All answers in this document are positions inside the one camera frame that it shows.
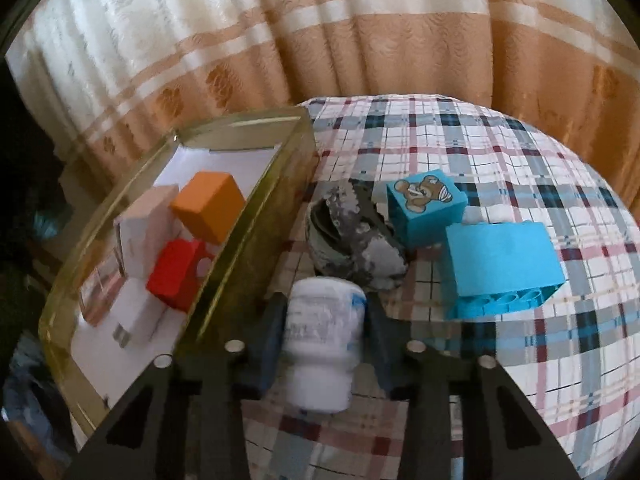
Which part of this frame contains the red building block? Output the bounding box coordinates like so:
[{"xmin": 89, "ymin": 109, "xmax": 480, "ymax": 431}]
[{"xmin": 146, "ymin": 238, "xmax": 216, "ymax": 313}]

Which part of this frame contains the camouflage cloth item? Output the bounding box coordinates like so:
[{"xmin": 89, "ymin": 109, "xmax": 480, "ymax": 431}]
[{"xmin": 307, "ymin": 180, "xmax": 408, "ymax": 291}]

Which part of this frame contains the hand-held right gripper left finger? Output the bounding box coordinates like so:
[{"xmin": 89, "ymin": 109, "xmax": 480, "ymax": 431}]
[{"xmin": 65, "ymin": 295, "xmax": 288, "ymax": 480}]

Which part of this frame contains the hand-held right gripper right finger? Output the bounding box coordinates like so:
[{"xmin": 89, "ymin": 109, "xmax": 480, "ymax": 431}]
[{"xmin": 364, "ymin": 296, "xmax": 581, "ymax": 480}]

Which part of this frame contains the large blue building block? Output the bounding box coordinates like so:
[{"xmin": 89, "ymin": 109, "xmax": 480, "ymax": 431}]
[{"xmin": 444, "ymin": 221, "xmax": 566, "ymax": 321}]

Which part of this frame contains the white paper liner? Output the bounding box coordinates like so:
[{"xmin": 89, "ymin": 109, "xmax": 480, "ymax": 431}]
[{"xmin": 70, "ymin": 145, "xmax": 286, "ymax": 401}]

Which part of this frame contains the transparent yellow plastic bin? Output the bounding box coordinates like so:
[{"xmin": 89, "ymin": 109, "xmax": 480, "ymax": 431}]
[{"xmin": 39, "ymin": 106, "xmax": 321, "ymax": 436}]

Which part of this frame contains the white charger adapter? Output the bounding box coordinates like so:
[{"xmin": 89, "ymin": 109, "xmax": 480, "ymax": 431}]
[{"xmin": 102, "ymin": 277, "xmax": 168, "ymax": 348}]

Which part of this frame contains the orange block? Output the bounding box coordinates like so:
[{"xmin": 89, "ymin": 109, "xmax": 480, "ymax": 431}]
[{"xmin": 170, "ymin": 171, "xmax": 247, "ymax": 245}]

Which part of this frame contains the blue bear print block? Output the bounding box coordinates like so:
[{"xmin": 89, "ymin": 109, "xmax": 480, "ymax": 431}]
[{"xmin": 386, "ymin": 171, "xmax": 467, "ymax": 250}]

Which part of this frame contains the white plastic bottle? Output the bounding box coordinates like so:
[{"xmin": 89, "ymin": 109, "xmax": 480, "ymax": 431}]
[{"xmin": 280, "ymin": 277, "xmax": 367, "ymax": 413}]

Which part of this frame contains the small pink box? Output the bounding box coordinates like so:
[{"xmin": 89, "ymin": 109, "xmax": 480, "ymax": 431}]
[{"xmin": 80, "ymin": 265, "xmax": 126, "ymax": 326}]

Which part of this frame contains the beige floral curtain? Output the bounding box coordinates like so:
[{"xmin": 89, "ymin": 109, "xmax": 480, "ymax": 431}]
[{"xmin": 5, "ymin": 0, "xmax": 640, "ymax": 191}]

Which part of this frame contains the white carton box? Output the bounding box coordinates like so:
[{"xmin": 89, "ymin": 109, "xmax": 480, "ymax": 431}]
[{"xmin": 114, "ymin": 185, "xmax": 180, "ymax": 278}]

